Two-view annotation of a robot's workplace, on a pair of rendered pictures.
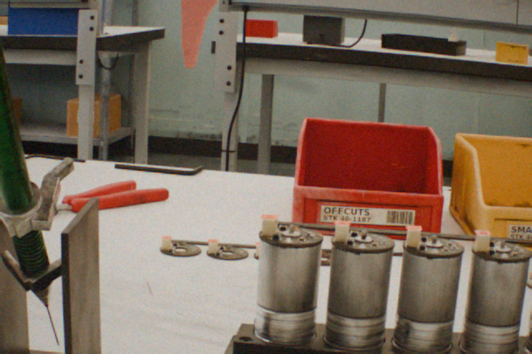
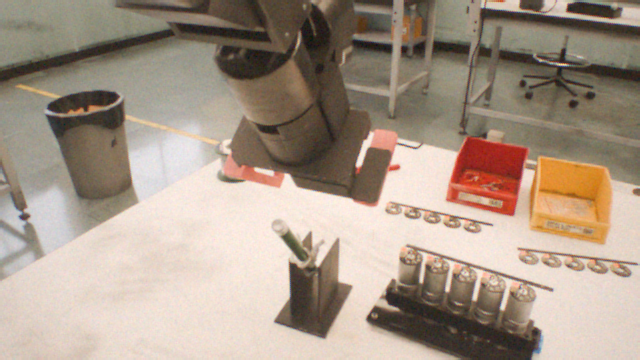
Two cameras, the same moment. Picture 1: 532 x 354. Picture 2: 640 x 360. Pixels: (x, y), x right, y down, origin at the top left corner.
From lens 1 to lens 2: 0.22 m
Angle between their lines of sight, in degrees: 27
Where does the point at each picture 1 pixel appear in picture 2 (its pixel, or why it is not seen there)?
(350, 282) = (429, 281)
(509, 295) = (491, 303)
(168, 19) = not seen: outside the picture
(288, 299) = (406, 280)
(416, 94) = not seen: hidden behind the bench
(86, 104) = (397, 36)
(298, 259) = (410, 269)
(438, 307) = (462, 298)
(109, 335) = (348, 266)
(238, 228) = (423, 194)
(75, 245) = (324, 267)
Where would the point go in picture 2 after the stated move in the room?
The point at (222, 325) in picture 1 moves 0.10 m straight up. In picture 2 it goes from (394, 264) to (401, 193)
